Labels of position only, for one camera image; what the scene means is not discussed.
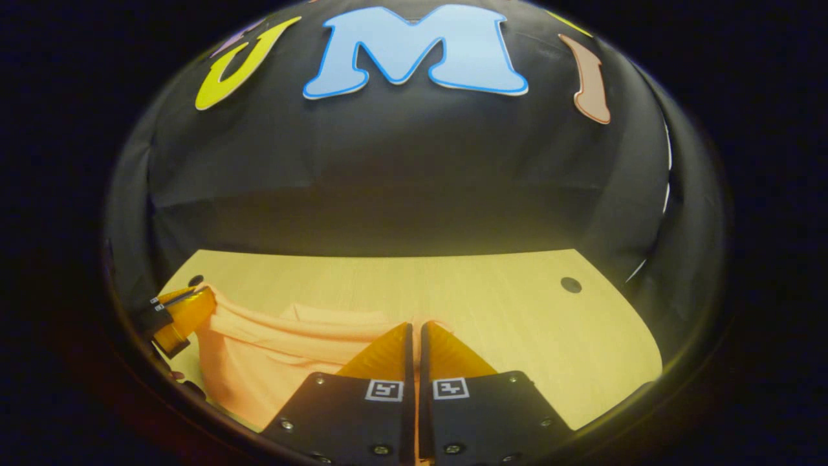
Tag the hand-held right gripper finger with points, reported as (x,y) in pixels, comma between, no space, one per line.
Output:
(407,388)
(424,388)

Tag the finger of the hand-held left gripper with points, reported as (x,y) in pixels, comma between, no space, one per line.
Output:
(191,317)
(174,298)

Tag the orange T-shirt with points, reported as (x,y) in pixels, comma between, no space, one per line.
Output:
(259,362)

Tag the black backdrop cloth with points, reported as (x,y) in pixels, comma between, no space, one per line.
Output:
(401,168)

